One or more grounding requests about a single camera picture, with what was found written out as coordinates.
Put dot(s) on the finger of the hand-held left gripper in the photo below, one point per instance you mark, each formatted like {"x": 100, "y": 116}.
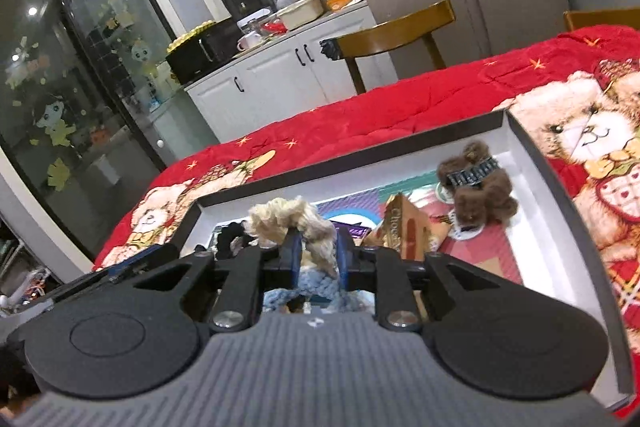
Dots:
{"x": 137, "y": 257}

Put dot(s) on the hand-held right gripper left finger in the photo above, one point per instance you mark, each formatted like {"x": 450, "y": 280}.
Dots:
{"x": 292, "y": 257}

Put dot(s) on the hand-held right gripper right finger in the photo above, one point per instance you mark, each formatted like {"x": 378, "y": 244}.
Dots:
{"x": 343, "y": 264}

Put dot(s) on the blue and beige braided scrunchie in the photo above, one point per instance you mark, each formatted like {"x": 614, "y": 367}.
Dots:
{"x": 315, "y": 232}

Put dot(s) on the brown fuzzy bear hair clip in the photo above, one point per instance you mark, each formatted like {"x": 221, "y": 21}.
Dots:
{"x": 477, "y": 192}

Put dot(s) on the shallow black and white box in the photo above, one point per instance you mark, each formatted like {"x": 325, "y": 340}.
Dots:
{"x": 550, "y": 207}

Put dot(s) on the purple snack packet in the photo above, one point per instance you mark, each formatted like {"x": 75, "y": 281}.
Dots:
{"x": 352, "y": 232}

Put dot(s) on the metal storage rack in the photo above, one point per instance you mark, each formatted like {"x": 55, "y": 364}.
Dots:
{"x": 20, "y": 267}

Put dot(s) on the orange chocolate packet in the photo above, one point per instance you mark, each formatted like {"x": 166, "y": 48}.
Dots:
{"x": 405, "y": 227}

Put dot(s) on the colourful printed paper sheet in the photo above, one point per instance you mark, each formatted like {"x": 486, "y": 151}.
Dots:
{"x": 480, "y": 252}

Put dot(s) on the glass sliding door with stickers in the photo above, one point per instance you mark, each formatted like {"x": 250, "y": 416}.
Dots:
{"x": 75, "y": 107}

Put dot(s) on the red bear printed blanket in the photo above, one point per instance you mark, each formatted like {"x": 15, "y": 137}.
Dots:
{"x": 400, "y": 107}

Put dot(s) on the white kitchen cabinet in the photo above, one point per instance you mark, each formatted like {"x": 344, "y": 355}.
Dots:
{"x": 280, "y": 77}

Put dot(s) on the black microwave oven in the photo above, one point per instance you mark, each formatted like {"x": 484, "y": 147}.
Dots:
{"x": 200, "y": 54}

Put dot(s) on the white cup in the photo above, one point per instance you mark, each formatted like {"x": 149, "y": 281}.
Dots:
{"x": 250, "y": 42}

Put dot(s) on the yellow cloth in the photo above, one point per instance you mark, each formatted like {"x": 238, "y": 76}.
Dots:
{"x": 192, "y": 34}

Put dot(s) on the wooden chair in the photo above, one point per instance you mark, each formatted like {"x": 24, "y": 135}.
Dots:
{"x": 600, "y": 19}
{"x": 395, "y": 34}

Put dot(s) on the clear container with white lid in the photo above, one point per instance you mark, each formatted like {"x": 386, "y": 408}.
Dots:
{"x": 255, "y": 21}

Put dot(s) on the beige plastic basin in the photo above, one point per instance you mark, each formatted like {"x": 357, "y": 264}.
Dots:
{"x": 302, "y": 13}

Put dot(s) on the orange box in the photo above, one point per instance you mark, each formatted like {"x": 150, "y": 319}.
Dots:
{"x": 345, "y": 1}

